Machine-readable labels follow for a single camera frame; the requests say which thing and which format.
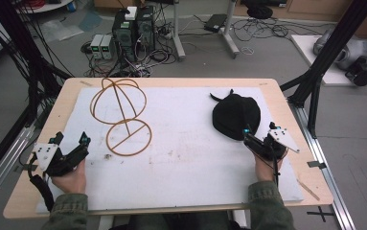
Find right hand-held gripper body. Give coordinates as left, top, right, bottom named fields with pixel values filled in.
left=242, top=127, right=301, bottom=162

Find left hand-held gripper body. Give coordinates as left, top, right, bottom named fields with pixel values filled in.
left=32, top=143, right=90, bottom=177

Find black knit hat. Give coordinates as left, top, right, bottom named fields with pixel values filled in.
left=209, top=88, right=263, bottom=142

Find person's right hand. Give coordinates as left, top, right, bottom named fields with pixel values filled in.
left=253, top=152, right=284, bottom=184

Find person's left hand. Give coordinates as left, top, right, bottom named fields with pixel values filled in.
left=50, top=158, right=87, bottom=196

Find white foam mat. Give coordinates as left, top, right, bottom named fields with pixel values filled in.
left=34, top=86, right=306, bottom=215

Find white floor board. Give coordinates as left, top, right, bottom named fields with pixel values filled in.
left=289, top=34, right=367, bottom=87

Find grey bench power supply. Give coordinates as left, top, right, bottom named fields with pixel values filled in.
left=100, top=34, right=115, bottom=60
left=89, top=34, right=104, bottom=60

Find white desk leg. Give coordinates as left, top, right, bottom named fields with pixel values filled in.
left=171, top=0, right=187, bottom=62
left=218, top=0, right=241, bottom=59

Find black device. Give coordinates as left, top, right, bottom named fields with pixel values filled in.
left=344, top=58, right=367, bottom=87

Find clear plastic sheet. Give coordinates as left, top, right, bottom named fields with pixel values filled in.
left=38, top=18, right=85, bottom=42

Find grey robot shell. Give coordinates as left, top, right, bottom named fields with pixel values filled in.
left=312, top=30, right=367, bottom=72

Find black computer tower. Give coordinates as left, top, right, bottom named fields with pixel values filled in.
left=111, top=9, right=140, bottom=63
left=135, top=5, right=157, bottom=55

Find flat black box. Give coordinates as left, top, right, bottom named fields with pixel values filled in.
left=203, top=12, right=229, bottom=34

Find black stool base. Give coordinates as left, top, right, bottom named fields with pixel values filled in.
left=245, top=5, right=274, bottom=20

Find person's legs dark pants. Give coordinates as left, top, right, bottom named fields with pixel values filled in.
left=115, top=211, right=238, bottom=230

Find white box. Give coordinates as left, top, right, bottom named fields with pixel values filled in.
left=125, top=6, right=138, bottom=21

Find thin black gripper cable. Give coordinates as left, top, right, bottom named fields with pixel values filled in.
left=252, top=145, right=285, bottom=190

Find black sleeved gripper cable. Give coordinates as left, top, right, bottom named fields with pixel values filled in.
left=27, top=152, right=56, bottom=213

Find brown wire hat stand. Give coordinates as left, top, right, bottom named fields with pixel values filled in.
left=89, top=77, right=153, bottom=158

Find aluminium rail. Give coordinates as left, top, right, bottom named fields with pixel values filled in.
left=0, top=124, right=42, bottom=213
left=287, top=101, right=357, bottom=230

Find black metal frame strut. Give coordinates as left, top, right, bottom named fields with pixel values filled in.
left=279, top=0, right=367, bottom=139

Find tangle of black floor cables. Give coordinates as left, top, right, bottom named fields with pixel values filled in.
left=230, top=15, right=329, bottom=43

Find black metal frame with cables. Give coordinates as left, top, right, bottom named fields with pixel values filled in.
left=0, top=0, right=74, bottom=190

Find tangle of computer cables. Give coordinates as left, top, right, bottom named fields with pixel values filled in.
left=80, top=18, right=179, bottom=79

